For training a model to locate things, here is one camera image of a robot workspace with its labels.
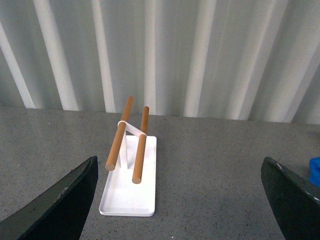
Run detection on blue microfiber cloth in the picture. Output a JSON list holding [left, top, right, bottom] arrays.
[[309, 157, 320, 187]]

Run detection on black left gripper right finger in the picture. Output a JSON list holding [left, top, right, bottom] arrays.
[[261, 157, 320, 240]]

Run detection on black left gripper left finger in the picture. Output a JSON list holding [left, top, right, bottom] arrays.
[[0, 156, 98, 240]]

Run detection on white towel rack stand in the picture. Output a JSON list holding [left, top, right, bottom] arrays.
[[98, 96, 157, 217]]

